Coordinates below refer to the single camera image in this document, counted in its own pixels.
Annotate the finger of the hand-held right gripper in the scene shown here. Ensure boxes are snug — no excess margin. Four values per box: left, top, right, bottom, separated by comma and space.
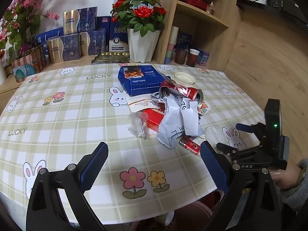
216, 142, 263, 160
235, 122, 265, 138

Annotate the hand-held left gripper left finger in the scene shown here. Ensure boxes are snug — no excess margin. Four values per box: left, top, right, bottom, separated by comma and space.
26, 141, 109, 231

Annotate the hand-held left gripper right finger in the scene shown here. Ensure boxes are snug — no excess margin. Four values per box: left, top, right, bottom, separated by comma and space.
200, 141, 282, 231

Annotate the red lighter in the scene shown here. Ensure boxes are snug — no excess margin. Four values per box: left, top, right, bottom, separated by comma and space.
178, 136, 201, 156

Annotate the white round lid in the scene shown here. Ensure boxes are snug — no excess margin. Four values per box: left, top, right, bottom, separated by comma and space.
174, 72, 195, 85

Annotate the blue coffee box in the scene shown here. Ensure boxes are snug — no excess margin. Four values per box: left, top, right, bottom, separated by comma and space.
117, 65, 172, 97

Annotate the person's right forearm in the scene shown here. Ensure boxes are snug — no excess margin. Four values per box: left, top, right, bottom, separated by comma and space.
280, 159, 308, 207

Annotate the person's right hand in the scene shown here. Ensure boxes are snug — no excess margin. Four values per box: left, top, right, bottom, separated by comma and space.
271, 161, 302, 188

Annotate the clear round plastic lid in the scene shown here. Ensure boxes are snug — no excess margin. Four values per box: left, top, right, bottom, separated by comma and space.
203, 126, 223, 141

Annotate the plaid bunny print tablecloth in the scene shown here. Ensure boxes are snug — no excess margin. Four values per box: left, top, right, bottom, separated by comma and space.
0, 63, 269, 225

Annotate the crumpled white paper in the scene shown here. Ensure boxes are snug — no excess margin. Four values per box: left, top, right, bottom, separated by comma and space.
150, 93, 204, 150

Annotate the clear plastic wrapper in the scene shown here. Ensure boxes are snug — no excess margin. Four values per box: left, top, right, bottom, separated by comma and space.
127, 112, 151, 140

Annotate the crushed red drink can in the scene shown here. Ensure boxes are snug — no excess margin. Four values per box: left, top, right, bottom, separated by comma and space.
159, 80, 204, 115

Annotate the white paper cup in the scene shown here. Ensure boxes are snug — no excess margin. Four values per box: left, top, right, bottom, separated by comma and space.
154, 210, 175, 227

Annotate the red cigarette pack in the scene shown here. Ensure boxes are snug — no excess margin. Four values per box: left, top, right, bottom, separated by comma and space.
142, 108, 169, 131

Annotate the hook blister pack card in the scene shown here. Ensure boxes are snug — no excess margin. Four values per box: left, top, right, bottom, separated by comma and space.
124, 93, 166, 113

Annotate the small blue box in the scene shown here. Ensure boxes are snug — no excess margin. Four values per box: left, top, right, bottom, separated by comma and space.
197, 50, 210, 66

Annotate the red cup white rim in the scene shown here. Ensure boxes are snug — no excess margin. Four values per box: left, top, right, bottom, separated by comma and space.
186, 49, 200, 67

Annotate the brown cup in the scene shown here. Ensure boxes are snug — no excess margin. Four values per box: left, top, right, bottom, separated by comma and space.
174, 48, 188, 65

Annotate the blue booklet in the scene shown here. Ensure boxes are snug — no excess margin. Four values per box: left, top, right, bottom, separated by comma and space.
177, 32, 193, 50

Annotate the stack of pastel cups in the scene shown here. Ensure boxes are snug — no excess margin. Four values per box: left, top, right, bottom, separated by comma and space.
164, 26, 179, 65

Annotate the gold tray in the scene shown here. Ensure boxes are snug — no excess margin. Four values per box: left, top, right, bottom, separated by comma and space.
93, 52, 130, 64

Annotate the black counter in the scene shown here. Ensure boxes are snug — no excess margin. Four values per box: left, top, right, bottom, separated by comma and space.
237, 0, 308, 33

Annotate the gold and blue gift box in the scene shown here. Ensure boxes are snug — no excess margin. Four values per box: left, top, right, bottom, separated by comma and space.
63, 7, 98, 34
47, 34, 81, 63
80, 30, 106, 56

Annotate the fence pattern teal box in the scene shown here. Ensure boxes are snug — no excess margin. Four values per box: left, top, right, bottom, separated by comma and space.
11, 46, 47, 83

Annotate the red rose plant white pot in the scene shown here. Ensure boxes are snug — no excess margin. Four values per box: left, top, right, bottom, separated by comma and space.
111, 0, 166, 63

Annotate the blue and white box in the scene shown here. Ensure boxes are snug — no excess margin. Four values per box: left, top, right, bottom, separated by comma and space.
106, 17, 131, 53

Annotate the wooden shelf unit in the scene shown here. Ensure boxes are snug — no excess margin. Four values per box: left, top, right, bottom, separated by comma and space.
154, 0, 243, 71

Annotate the flat blue carton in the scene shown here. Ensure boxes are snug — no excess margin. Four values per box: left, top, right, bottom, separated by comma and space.
36, 28, 64, 47

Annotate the dark blue box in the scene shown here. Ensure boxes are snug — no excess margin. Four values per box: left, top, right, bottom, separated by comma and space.
96, 16, 111, 32

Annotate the pink blossom plant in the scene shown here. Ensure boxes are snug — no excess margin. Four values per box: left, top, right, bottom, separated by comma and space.
0, 0, 60, 60

